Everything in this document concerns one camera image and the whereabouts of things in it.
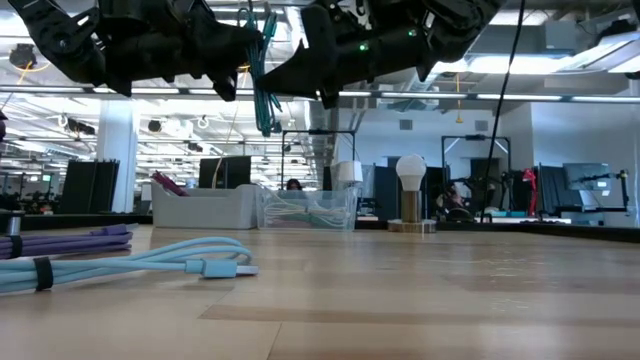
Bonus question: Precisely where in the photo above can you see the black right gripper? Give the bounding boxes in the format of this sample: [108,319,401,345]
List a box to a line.
[257,0,441,110]

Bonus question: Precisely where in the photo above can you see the teal black braided cable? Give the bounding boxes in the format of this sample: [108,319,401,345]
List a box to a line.
[237,7,284,139]

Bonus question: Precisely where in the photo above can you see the white plastic bin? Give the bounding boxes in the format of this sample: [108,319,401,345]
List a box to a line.
[150,182,261,231]

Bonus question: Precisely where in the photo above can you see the white bulb lamp brass base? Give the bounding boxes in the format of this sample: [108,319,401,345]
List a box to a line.
[387,153,438,235]

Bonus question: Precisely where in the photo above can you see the white lampshade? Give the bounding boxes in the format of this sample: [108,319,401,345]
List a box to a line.
[332,160,365,184]

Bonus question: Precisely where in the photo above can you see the clear plastic bin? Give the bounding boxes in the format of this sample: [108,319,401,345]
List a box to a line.
[255,185,360,232]

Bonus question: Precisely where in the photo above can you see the grey monitor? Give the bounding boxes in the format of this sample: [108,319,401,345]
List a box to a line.
[562,162,612,193]

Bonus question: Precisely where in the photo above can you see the light blue cable bundle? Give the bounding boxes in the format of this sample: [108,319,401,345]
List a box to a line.
[0,236,260,295]

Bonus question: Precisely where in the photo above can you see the black table frame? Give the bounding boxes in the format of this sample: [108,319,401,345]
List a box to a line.
[0,212,640,245]

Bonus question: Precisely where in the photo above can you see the long ceiling light bar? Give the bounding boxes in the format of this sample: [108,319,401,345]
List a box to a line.
[0,85,640,104]

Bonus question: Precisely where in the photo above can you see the purple braided cable bundle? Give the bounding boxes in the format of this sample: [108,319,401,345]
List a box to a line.
[0,222,140,261]

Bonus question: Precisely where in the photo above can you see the black chair back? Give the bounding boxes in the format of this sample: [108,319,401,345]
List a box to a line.
[444,207,479,225]

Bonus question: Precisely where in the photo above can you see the black ceiling device yellow cable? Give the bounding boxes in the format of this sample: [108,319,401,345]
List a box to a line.
[9,43,51,86]

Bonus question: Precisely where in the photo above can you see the black monitor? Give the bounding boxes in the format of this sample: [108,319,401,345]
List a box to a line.
[198,156,253,190]

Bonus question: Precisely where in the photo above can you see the black hanging cable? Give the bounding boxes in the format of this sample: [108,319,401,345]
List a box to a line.
[479,0,526,224]

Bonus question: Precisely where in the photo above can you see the red hanging object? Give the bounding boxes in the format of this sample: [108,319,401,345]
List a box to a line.
[521,167,539,204]

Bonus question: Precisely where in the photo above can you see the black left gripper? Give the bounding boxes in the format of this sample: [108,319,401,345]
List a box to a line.
[97,0,265,103]

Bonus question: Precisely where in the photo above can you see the black cabinet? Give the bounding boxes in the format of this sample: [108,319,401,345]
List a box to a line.
[58,159,121,216]

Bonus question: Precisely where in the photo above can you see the maroon braided cable bundle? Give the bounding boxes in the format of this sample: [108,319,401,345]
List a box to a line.
[151,170,190,198]

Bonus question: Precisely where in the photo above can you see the yellow hanging cord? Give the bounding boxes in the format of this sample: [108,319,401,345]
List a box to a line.
[453,73,465,125]

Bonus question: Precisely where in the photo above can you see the black frame stand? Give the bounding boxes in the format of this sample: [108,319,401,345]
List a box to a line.
[440,133,512,221]

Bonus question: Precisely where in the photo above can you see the white building column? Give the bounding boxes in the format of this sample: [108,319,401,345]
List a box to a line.
[95,99,141,215]

